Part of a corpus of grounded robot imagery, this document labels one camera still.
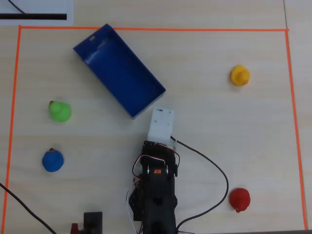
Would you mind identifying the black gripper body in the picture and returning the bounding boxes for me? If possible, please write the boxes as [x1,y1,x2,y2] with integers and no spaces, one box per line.
[142,140,180,177]

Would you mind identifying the green rubber duck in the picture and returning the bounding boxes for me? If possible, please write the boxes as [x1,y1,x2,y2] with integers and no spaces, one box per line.
[48,99,72,123]

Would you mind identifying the blue plastic box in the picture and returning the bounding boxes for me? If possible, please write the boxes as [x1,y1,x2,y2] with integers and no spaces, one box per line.
[73,23,167,120]

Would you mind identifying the red rubber duck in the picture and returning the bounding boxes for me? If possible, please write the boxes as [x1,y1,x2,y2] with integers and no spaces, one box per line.
[229,187,251,214]

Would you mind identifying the blue rubber duck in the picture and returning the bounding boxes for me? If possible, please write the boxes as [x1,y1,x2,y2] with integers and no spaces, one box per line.
[41,147,65,173]

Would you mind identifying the yellow rubber duck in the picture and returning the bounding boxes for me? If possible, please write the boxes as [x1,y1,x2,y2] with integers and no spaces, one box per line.
[230,64,251,86]

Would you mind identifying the orange tape strip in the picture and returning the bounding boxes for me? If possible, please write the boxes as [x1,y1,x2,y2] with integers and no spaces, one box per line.
[1,25,22,231]
[19,25,290,33]
[285,29,308,230]

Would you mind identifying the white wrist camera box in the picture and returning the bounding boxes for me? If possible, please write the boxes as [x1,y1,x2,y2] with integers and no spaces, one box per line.
[147,106,178,151]

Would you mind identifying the black camera cable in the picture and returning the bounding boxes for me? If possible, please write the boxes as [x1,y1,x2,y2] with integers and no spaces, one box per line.
[170,135,230,234]

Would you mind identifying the black clamp with red handle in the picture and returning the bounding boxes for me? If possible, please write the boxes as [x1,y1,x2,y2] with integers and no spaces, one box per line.
[70,212,103,234]

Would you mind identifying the long black cable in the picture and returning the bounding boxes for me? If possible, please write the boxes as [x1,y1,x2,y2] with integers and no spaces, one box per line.
[0,182,57,234]

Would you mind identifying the thin black cable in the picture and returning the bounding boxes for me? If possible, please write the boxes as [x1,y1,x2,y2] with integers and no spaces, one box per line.
[8,0,26,15]

